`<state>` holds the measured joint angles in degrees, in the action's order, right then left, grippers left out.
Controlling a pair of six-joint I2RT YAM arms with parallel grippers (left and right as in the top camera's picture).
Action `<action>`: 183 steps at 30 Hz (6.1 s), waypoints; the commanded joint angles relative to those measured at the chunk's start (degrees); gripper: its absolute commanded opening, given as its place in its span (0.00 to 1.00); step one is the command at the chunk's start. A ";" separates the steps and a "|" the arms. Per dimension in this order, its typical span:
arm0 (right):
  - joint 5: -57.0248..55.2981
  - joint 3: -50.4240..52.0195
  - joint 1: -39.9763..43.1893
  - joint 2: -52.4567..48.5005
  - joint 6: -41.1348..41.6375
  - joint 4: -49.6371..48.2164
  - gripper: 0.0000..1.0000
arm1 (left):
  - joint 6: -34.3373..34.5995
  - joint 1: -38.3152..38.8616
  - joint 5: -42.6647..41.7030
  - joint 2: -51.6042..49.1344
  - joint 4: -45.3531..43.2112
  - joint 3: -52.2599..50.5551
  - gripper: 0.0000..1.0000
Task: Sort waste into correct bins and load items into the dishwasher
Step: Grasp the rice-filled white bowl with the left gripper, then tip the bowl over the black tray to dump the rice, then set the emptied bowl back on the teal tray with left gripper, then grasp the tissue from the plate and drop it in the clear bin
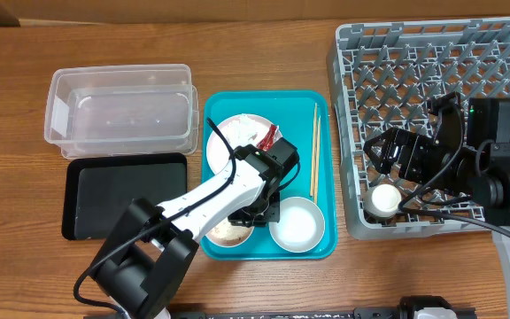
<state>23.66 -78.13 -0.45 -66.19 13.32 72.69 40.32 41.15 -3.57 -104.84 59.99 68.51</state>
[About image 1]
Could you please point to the grey dishwasher rack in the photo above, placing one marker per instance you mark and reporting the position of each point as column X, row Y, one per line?
column 381, row 76

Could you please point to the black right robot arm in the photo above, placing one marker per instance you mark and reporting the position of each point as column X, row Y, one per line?
column 466, row 159

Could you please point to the pink round plate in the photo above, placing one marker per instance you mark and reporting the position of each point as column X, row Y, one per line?
column 216, row 152

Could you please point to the teal plastic serving tray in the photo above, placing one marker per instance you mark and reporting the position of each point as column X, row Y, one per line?
column 294, row 112

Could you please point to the red snack wrapper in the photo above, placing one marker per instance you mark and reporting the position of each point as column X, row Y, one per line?
column 268, row 140

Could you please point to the pile of rice grains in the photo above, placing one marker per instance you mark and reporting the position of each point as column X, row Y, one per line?
column 226, row 232

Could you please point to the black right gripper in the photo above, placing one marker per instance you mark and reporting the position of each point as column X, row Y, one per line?
column 412, row 143

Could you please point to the wooden chopstick left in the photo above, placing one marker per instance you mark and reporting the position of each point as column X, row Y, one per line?
column 313, row 149

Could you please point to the clear plastic waste bin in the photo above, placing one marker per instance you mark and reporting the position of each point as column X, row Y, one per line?
column 100, row 111

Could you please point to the wooden chopstick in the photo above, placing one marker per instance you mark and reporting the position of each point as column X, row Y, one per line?
column 313, row 149
column 317, row 162

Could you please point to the white cup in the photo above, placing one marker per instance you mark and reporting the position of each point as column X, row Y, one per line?
column 382, row 201

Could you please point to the black rectangular tray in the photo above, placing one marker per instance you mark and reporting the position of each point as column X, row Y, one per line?
column 98, row 190

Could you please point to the pink bowl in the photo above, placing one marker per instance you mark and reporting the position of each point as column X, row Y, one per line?
column 228, row 237

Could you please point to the wooden chopstick right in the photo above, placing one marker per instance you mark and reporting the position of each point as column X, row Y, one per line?
column 317, row 162

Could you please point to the grey bowl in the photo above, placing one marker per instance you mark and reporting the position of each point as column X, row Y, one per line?
column 301, row 225

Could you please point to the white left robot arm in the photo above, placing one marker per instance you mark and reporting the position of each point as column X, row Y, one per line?
column 146, row 256

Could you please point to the black rail at table edge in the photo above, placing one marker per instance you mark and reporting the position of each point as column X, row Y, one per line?
column 410, row 307

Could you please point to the white tissue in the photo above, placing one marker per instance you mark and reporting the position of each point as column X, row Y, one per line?
column 244, row 130

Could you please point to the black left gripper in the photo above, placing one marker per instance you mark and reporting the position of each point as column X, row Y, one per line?
column 242, row 216

